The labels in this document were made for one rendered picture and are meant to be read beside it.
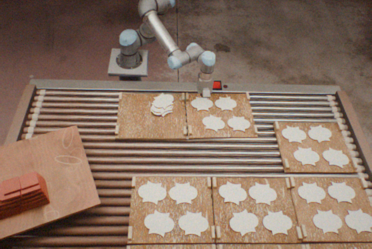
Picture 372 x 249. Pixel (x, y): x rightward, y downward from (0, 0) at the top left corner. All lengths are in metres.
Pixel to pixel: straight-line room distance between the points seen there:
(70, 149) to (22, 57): 2.37
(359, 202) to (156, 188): 1.06
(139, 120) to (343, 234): 1.24
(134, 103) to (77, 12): 2.64
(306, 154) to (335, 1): 3.63
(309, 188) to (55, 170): 1.31
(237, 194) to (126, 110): 0.84
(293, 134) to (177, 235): 0.92
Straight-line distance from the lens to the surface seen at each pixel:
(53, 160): 1.95
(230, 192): 1.92
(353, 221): 2.06
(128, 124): 2.15
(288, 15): 4.97
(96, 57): 4.04
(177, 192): 1.89
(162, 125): 2.14
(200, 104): 2.25
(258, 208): 1.92
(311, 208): 2.01
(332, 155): 2.23
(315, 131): 2.30
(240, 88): 2.44
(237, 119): 2.21
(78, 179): 1.86
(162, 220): 1.82
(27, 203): 1.79
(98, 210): 1.90
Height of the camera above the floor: 2.61
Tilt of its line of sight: 49 degrees down
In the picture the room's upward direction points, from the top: 5 degrees clockwise
